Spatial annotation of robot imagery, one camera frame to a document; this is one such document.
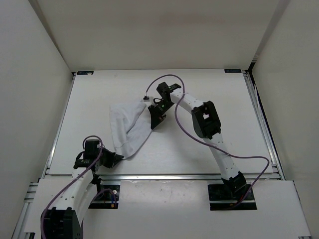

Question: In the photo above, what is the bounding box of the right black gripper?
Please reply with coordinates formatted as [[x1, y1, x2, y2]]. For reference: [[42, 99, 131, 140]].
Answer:
[[149, 100, 175, 129]]

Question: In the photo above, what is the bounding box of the white fabric skirt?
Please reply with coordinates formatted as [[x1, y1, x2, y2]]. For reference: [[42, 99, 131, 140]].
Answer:
[[110, 102, 152, 159]]

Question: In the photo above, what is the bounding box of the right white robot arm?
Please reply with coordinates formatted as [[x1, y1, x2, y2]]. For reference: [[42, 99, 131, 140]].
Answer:
[[148, 82, 249, 200]]

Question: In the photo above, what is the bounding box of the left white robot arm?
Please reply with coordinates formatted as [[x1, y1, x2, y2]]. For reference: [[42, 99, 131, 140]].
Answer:
[[40, 135, 123, 239]]

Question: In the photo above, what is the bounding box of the white front cover board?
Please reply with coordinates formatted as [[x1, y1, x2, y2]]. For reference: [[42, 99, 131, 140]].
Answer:
[[23, 179, 312, 237]]

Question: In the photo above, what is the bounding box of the right blue corner label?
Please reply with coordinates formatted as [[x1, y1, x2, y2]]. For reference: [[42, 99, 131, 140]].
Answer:
[[224, 69, 242, 73]]

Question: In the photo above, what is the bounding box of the blue corner label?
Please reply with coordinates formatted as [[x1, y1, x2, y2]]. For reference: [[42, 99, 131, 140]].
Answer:
[[76, 71, 94, 75], [224, 69, 242, 73]]

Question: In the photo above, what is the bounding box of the left blue corner label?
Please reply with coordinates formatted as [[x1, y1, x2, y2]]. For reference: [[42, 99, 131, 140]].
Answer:
[[76, 71, 94, 75]]

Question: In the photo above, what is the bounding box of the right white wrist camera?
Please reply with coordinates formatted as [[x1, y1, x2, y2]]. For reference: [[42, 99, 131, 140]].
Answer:
[[142, 96, 151, 103]]

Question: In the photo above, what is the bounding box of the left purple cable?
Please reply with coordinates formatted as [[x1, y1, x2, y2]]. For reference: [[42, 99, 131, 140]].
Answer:
[[40, 135, 118, 239]]

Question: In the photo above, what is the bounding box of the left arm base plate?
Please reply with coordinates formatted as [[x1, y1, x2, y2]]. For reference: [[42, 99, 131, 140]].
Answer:
[[89, 181, 120, 210]]

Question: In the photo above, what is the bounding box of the left aluminium frame rail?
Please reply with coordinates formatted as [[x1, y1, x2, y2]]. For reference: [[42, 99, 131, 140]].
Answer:
[[38, 72, 76, 179]]

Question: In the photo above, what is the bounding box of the aluminium frame rail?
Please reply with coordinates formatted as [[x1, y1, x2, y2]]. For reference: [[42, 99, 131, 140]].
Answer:
[[38, 72, 76, 179], [243, 70, 286, 180]]

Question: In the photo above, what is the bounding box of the front aluminium rail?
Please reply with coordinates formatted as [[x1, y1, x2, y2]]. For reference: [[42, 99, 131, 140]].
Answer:
[[40, 173, 281, 181]]

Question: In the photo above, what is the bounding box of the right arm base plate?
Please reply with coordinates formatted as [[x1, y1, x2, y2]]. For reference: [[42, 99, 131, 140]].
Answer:
[[207, 184, 257, 211]]

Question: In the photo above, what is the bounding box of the right aluminium frame rail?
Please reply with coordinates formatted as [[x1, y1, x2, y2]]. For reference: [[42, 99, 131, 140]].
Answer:
[[243, 70, 286, 180]]

